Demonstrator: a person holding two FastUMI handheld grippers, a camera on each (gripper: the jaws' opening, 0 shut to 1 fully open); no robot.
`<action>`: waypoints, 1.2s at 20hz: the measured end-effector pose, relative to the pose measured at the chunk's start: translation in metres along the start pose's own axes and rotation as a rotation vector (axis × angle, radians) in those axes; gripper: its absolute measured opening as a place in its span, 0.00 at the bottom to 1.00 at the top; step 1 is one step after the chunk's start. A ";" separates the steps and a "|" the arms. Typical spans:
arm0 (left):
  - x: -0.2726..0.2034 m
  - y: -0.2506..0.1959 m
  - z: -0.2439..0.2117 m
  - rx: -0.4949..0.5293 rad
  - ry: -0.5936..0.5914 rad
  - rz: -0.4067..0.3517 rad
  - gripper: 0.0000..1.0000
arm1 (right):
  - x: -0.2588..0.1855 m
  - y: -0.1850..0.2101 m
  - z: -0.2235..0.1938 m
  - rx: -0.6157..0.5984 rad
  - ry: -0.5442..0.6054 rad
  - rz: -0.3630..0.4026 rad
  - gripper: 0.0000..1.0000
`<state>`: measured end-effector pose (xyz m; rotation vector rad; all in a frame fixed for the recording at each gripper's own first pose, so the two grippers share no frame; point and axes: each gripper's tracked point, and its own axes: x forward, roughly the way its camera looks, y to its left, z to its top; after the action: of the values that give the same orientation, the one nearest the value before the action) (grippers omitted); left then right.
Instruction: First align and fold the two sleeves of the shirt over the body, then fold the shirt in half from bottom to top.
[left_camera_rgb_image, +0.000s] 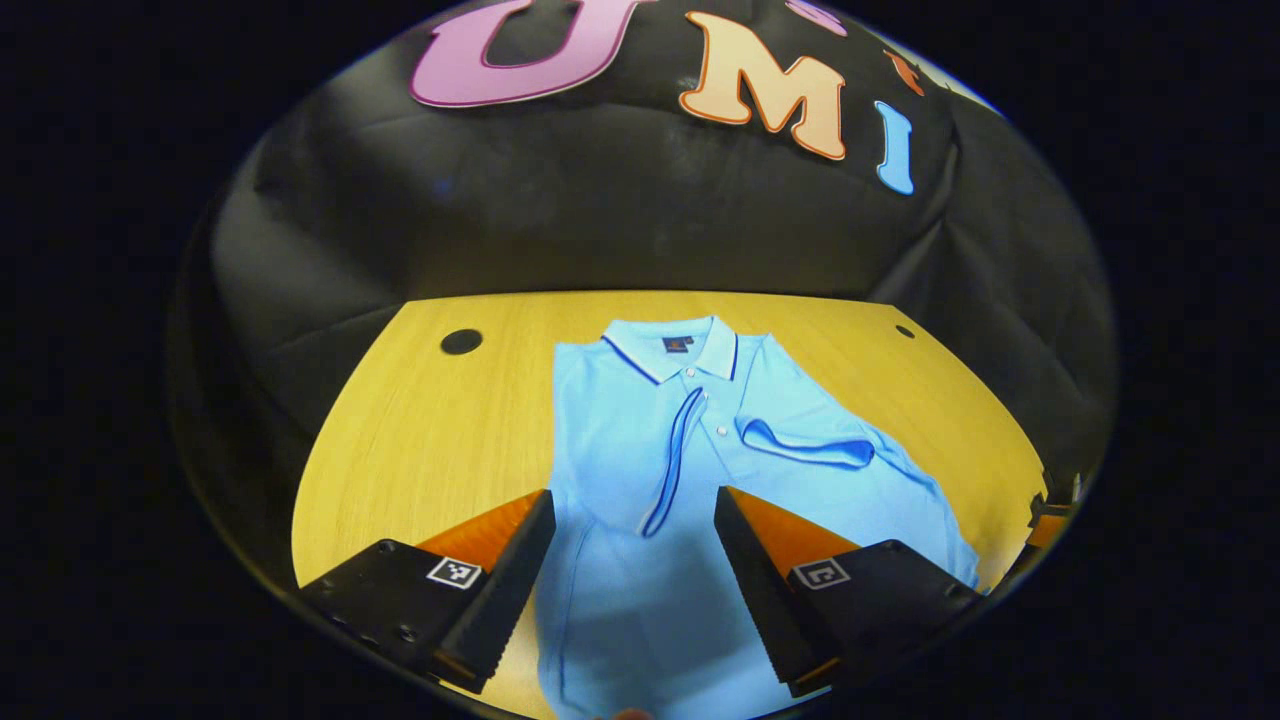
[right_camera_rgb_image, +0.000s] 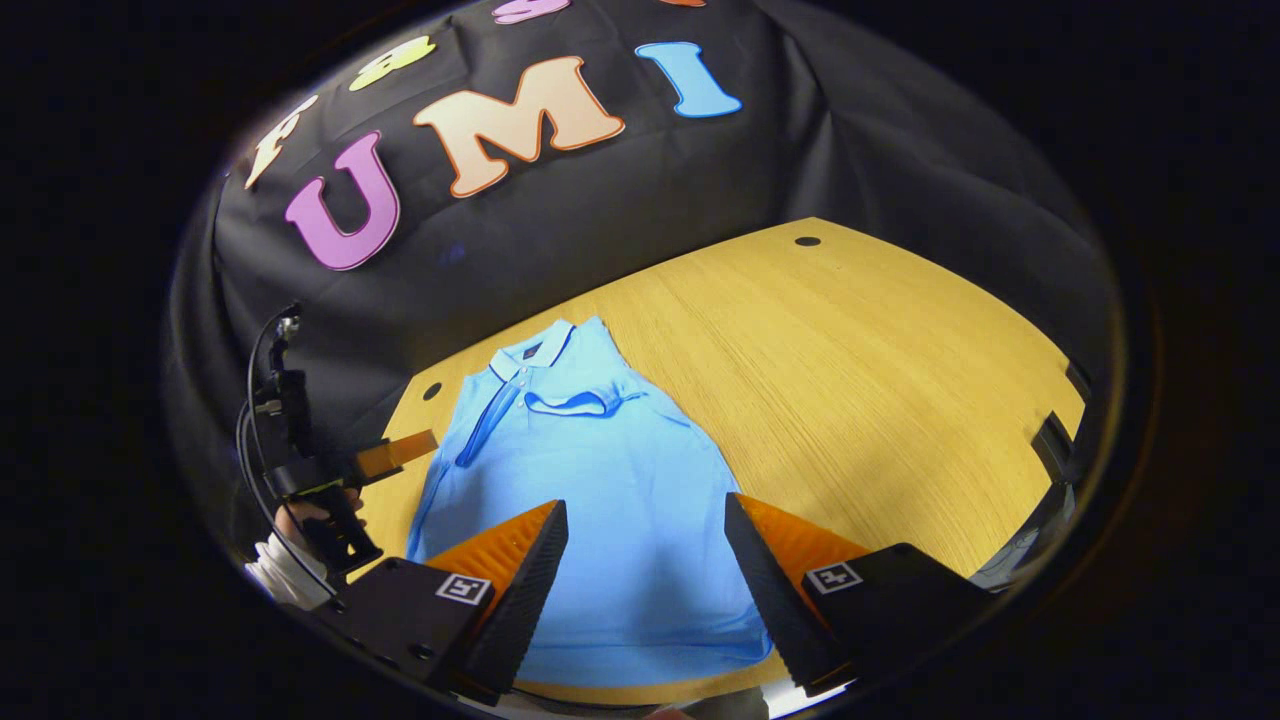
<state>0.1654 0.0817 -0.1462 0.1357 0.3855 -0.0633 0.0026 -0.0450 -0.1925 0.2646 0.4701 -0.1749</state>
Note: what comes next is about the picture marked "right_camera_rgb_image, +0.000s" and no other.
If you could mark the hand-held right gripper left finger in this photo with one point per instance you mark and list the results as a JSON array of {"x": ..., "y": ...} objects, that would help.
[{"x": 530, "y": 600}]

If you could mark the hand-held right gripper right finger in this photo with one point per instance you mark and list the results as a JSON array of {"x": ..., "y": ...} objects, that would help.
[{"x": 765, "y": 600}]

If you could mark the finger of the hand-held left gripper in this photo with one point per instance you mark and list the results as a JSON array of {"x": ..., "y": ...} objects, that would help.
[{"x": 400, "y": 452}]

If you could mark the light blue T-shirt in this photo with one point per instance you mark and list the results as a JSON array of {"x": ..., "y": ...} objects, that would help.
[{"x": 620, "y": 480}]

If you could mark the black backdrop cloth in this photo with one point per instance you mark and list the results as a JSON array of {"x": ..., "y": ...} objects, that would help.
[{"x": 600, "y": 220}]

